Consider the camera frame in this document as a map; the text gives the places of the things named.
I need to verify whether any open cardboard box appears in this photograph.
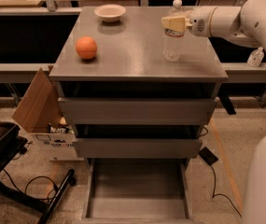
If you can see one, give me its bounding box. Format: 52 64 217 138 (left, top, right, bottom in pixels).
12 69 82 161

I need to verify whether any grey open bottom drawer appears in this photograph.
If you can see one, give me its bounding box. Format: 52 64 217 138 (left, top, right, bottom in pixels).
74 159 202 224

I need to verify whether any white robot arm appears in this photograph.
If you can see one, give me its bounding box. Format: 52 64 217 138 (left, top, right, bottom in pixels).
161 0 266 224

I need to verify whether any black adapter cable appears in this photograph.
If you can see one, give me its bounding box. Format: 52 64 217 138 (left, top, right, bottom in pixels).
209 164 243 217

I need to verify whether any clear sanitizer bottle left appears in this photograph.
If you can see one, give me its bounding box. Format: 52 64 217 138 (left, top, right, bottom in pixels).
247 47 264 67

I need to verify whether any clear plastic water bottle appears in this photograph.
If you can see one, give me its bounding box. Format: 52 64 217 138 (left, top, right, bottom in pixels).
162 0 184 62

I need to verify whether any grey top drawer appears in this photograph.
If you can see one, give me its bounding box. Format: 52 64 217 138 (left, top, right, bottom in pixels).
58 98 216 125

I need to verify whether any black rolling table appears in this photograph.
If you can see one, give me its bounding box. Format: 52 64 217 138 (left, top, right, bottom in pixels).
0 135 77 224

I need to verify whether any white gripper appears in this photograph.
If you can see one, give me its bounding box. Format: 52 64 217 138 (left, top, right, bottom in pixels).
161 6 241 37

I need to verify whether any black power adapter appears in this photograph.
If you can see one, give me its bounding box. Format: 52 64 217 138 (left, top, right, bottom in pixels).
199 147 218 165

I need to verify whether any white ceramic bowl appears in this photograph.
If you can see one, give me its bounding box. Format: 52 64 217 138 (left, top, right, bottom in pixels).
94 5 126 23

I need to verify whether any grey drawer cabinet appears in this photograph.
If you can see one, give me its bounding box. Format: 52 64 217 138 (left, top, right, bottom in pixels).
49 6 229 161

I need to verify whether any grey middle drawer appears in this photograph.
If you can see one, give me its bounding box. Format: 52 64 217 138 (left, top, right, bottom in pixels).
73 138 202 159

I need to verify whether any orange ball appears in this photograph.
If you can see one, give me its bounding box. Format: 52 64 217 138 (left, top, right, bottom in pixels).
76 36 97 60

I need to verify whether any black floor cable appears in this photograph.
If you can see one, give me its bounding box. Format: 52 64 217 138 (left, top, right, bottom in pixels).
1 168 61 203

